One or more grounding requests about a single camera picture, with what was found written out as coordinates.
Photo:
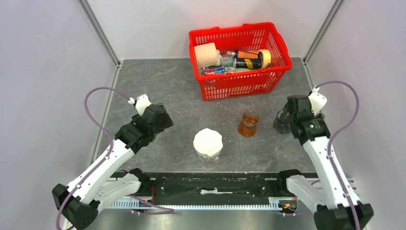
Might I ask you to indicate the glass carafe with coffee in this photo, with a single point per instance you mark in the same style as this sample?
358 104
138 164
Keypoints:
248 124

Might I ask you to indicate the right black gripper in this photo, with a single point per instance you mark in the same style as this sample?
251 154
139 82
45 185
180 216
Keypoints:
285 110

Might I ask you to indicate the red plastic shopping basket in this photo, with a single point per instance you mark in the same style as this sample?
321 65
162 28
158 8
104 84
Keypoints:
249 36

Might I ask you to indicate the yellow masking tape roll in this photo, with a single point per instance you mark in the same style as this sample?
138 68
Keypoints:
265 57

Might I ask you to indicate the clear glass dripper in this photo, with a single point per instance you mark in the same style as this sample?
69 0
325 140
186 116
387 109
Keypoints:
209 158

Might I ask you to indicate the blue red packet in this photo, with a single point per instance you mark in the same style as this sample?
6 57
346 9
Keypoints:
213 71

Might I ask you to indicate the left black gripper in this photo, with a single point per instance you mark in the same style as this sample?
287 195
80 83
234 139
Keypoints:
166 122

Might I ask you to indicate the white slotted cable duct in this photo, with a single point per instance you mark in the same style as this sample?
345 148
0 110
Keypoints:
130 203

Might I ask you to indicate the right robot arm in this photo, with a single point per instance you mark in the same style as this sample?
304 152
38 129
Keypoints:
337 206

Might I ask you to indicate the dark glass dripper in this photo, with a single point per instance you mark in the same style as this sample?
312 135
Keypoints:
281 123

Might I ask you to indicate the clear plastic bottle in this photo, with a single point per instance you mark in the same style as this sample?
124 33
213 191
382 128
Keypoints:
228 59

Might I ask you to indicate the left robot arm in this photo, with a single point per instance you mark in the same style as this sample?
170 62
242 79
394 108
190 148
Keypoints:
84 198

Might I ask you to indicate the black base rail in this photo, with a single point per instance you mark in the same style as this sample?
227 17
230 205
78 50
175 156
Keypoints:
215 188

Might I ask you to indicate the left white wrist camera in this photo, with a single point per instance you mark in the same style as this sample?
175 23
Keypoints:
140 103

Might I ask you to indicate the black orange cylindrical can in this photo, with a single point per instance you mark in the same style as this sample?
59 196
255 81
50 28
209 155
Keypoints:
247 60

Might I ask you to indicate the beige paper towel roll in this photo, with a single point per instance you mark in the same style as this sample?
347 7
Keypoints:
206 55

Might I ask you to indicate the white paper coffee filter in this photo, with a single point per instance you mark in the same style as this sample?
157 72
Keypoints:
208 142

